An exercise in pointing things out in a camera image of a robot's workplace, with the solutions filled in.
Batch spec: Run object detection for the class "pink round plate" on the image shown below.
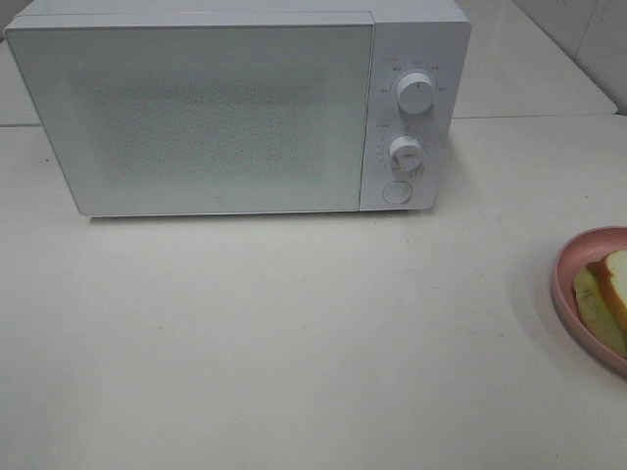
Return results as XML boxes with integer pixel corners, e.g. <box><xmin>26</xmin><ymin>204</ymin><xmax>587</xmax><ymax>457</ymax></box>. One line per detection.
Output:
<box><xmin>551</xmin><ymin>226</ymin><xmax>626</xmax><ymax>377</ymax></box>

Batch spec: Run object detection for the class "white lower timer knob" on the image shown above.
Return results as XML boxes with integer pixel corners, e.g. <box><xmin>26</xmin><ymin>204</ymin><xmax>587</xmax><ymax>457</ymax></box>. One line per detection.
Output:
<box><xmin>388</xmin><ymin>136</ymin><xmax>424</xmax><ymax>172</ymax></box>

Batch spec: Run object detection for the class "white microwave oven body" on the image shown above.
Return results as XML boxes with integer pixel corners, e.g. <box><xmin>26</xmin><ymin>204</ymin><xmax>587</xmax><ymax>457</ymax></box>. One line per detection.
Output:
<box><xmin>4</xmin><ymin>1</ymin><xmax>471</xmax><ymax>214</ymax></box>

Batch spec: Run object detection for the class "toast sandwich with lettuce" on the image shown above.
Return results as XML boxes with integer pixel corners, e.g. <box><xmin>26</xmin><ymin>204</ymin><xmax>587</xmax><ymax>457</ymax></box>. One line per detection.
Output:
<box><xmin>573</xmin><ymin>250</ymin><xmax>626</xmax><ymax>357</ymax></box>

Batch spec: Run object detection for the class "round white door button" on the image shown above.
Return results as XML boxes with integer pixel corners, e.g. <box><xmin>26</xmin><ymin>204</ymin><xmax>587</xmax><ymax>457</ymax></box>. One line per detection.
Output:
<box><xmin>382</xmin><ymin>181</ymin><xmax>412</xmax><ymax>205</ymax></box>

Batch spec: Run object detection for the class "white upper power knob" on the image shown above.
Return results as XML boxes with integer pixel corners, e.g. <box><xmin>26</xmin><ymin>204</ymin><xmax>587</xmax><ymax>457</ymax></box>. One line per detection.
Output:
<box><xmin>396</xmin><ymin>70</ymin><xmax>435</xmax><ymax>115</ymax></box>

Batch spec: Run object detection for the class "white microwave door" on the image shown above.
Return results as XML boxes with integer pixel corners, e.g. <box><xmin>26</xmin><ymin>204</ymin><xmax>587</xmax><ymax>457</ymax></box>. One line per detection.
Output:
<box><xmin>8</xmin><ymin>25</ymin><xmax>372</xmax><ymax>216</ymax></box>

